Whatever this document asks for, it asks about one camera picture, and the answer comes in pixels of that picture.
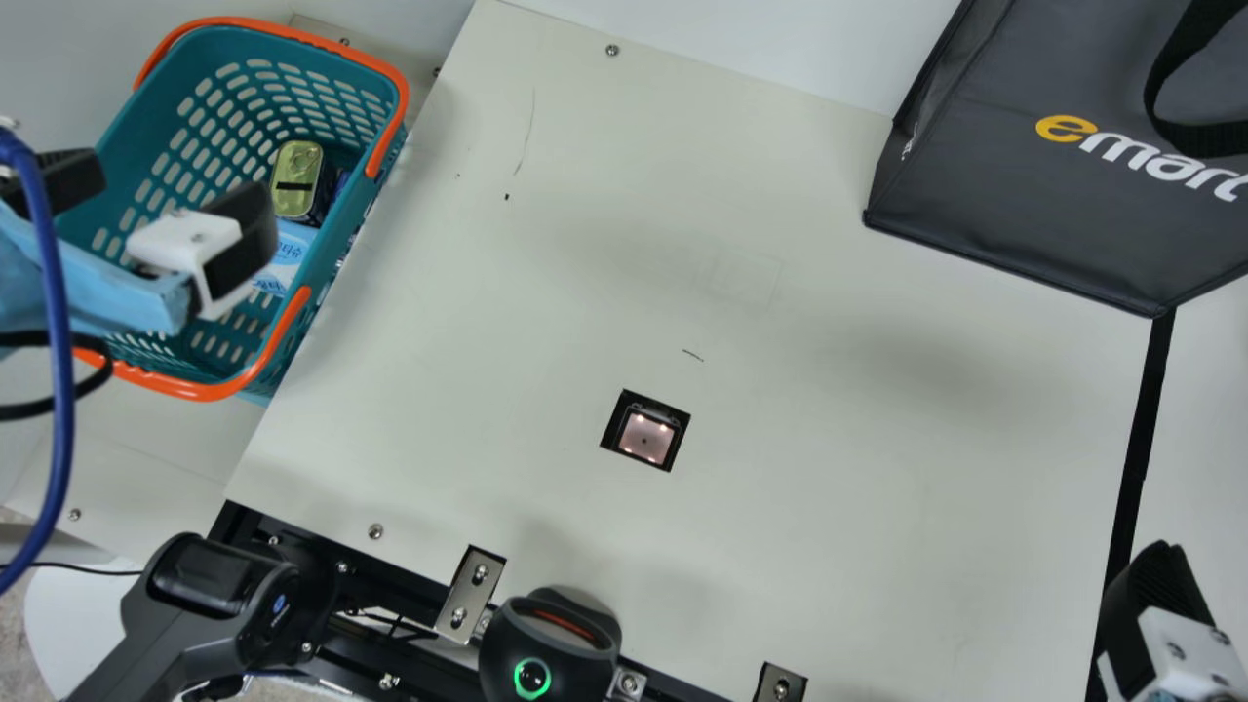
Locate teal shopping basket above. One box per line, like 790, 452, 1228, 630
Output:
54, 17, 410, 403

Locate gold rectangular tin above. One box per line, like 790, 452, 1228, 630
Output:
270, 140, 325, 223

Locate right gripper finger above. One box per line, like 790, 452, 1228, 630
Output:
1092, 541, 1248, 702

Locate black device with green light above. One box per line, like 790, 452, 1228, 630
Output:
478, 585, 623, 702

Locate blue cable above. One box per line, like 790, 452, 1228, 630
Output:
0, 125, 77, 596

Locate small square scanner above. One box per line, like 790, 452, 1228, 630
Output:
600, 388, 691, 474

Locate dark grey bag with straps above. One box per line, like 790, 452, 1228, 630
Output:
863, 0, 1248, 319

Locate light blue tissue pack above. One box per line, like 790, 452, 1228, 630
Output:
249, 216, 323, 298

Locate dark blue package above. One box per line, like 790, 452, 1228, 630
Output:
310, 164, 354, 227

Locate thin black cable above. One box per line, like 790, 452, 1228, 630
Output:
0, 560, 147, 578

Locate black strip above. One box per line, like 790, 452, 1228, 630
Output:
1087, 308, 1178, 702

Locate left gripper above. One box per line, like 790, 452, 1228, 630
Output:
0, 148, 280, 338

